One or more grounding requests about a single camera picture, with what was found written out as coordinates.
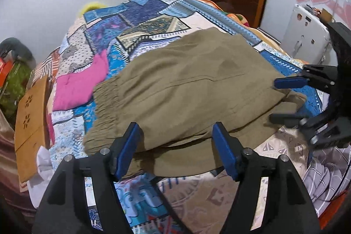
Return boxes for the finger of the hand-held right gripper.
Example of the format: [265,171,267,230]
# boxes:
[274,64,338,95]
[269,102,351,149]

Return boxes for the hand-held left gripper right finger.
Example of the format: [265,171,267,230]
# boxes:
[212,121,322,234]

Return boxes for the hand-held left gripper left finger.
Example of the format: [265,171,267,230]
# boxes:
[32,122,143,234]

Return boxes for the olive green pants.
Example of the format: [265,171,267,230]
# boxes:
[83,27,307,179]

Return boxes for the white small fridge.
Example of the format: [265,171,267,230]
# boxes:
[282,3,331,65]

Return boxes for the grey striped cloth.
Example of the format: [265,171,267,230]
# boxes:
[303,145,351,218]

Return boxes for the pink cloth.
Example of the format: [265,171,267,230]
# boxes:
[49,49,108,145]

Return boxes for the white cloth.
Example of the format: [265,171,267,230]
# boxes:
[27,145,55,210]

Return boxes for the wooden carved board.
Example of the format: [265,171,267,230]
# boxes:
[14,76,50,183]

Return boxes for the patchwork printed bedspread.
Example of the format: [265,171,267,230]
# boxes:
[29,0,333,234]

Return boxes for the green patterned cloth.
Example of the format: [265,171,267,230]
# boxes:
[0,59,33,125]

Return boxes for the yellow plush toy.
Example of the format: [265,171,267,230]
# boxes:
[77,2,108,18]

